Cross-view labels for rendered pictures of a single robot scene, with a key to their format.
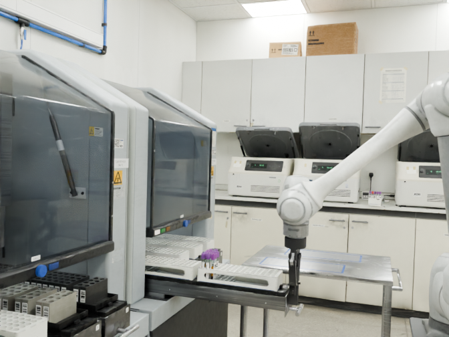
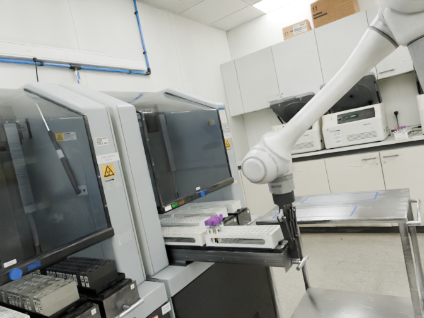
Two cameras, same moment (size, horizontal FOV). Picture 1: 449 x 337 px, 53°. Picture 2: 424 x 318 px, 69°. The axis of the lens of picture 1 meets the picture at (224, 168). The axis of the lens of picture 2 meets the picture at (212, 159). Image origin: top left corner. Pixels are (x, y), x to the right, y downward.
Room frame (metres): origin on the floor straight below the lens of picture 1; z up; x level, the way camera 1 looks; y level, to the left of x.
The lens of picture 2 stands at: (0.46, -0.34, 1.22)
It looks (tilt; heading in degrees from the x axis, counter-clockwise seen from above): 3 degrees down; 16
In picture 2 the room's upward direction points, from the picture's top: 12 degrees counter-clockwise
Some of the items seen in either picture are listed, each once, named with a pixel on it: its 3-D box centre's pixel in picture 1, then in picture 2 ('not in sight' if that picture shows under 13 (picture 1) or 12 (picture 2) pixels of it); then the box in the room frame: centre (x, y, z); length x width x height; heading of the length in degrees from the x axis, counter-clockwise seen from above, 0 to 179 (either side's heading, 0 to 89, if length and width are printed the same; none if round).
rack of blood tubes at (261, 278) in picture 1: (239, 277); (242, 237); (1.61, -0.07, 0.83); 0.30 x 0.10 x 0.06; 71
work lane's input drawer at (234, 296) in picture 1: (204, 287); (216, 250); (1.66, 0.06, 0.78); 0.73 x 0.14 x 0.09; 71
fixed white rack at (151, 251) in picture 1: (153, 256); (183, 225); (1.90, 0.29, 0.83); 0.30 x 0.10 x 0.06; 71
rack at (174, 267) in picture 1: (162, 267); (181, 236); (1.72, 0.23, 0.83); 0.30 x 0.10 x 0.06; 71
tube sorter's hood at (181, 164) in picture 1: (136, 152); (156, 142); (2.02, 0.40, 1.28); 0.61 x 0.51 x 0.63; 161
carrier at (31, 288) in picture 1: (21, 301); (37, 293); (1.24, 0.56, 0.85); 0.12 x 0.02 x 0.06; 161
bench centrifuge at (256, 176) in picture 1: (266, 162); (300, 123); (4.25, -0.39, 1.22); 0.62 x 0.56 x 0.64; 159
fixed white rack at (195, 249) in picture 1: (169, 249); (200, 216); (2.04, 0.24, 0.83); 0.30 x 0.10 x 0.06; 71
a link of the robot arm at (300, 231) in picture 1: (295, 228); (281, 183); (1.55, -0.25, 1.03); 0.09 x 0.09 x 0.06
